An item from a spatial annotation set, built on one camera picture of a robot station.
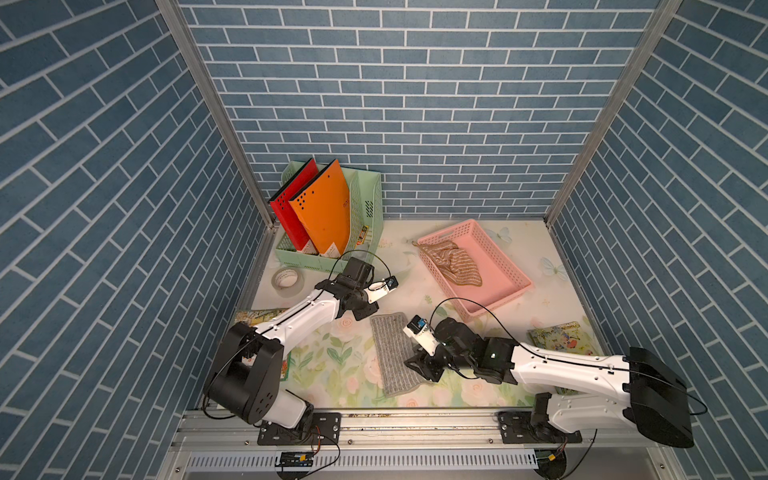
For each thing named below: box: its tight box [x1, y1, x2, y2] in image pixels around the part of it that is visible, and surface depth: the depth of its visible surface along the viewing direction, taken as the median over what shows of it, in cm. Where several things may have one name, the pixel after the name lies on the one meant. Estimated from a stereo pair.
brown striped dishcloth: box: [412, 240, 483, 287], surface depth 104 cm
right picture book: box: [527, 321, 595, 356], surface depth 91 cm
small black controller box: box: [275, 452, 315, 467], surface depth 73 cm
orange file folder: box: [288, 159, 351, 257], surface depth 96 cm
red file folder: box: [269, 158, 319, 251], surface depth 90 cm
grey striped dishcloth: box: [370, 312, 430, 397], surface depth 84 cm
